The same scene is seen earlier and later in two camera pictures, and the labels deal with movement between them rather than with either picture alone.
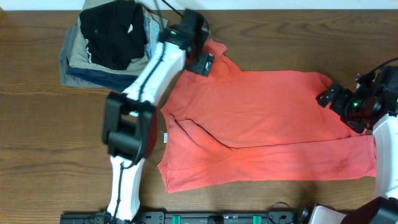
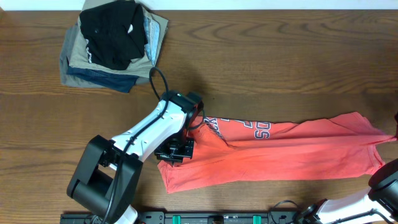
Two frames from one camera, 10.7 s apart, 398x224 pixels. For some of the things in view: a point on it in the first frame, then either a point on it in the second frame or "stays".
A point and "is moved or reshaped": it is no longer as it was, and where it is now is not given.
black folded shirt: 114,33 stays
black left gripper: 204,65 -> 163,154
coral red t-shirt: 233,124 is moved or reshaped
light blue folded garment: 152,33 stays
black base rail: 282,217 stays
